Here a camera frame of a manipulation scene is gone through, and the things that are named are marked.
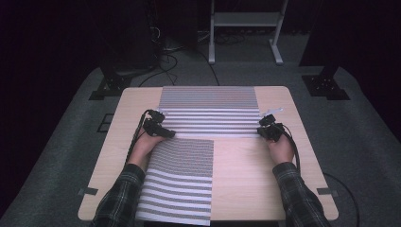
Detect grey tape piece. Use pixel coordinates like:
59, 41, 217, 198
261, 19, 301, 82
316, 186, 339, 198
77, 186, 99, 197

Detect tangled cables under stand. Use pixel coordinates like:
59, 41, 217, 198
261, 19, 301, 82
216, 30, 248, 45

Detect white metal stand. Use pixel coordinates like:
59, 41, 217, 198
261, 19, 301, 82
207, 0, 289, 66

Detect black stand base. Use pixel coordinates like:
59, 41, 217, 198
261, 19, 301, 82
301, 62, 351, 101
88, 65, 134, 101

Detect black straight floor cable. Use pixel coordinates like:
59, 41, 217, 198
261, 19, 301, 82
194, 49, 221, 87

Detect person's right hand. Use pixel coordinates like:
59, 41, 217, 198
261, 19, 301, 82
266, 133, 296, 166

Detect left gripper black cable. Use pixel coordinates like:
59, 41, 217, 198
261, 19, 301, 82
125, 109, 153, 166

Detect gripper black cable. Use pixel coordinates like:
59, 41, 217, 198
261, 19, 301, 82
125, 109, 153, 166
279, 123, 361, 227

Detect black looped floor cable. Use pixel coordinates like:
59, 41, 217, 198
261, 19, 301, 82
137, 51, 179, 88

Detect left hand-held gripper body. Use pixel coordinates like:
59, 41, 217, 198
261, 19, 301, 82
142, 108, 168, 138

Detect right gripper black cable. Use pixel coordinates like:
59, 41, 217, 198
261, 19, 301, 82
279, 123, 361, 227

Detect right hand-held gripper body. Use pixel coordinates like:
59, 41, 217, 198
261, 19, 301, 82
258, 107, 286, 143

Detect person's left hand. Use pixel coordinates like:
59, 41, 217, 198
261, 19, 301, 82
127, 130, 166, 173

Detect dark floor outlet box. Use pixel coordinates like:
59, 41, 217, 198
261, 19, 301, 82
96, 113, 115, 133

